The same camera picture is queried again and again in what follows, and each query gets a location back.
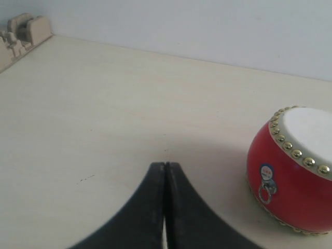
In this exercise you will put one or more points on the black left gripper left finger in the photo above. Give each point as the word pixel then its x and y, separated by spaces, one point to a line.
pixel 139 223

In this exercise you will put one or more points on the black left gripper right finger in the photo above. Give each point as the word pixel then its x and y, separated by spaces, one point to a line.
pixel 190 222

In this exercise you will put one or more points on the red small drum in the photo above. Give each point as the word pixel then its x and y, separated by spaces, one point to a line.
pixel 288 168

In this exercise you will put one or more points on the beige cardboard packing insert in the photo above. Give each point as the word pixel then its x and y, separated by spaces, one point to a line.
pixel 24 33

